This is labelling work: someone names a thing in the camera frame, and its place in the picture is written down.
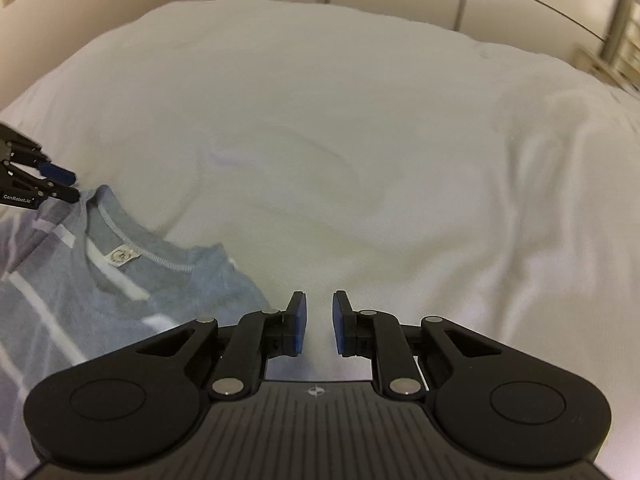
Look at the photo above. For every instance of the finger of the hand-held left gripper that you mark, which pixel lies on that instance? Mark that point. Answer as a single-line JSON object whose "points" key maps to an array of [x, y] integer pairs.
{"points": [[50, 190], [57, 173]]}

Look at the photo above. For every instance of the cream shelf unit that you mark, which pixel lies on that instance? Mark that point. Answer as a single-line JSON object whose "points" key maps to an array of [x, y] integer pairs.
{"points": [[622, 35]]}

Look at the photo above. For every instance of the light grey bed blanket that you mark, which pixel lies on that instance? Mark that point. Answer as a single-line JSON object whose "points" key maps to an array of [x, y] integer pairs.
{"points": [[350, 135]]}

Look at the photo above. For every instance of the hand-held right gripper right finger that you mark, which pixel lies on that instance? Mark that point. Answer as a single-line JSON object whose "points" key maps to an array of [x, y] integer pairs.
{"points": [[342, 325]]}

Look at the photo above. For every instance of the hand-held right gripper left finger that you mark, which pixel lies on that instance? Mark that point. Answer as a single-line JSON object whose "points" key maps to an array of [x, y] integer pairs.
{"points": [[300, 322]]}

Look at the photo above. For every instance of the blue white-striped t-shirt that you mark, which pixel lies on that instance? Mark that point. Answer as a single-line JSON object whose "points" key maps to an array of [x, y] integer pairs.
{"points": [[65, 285]]}

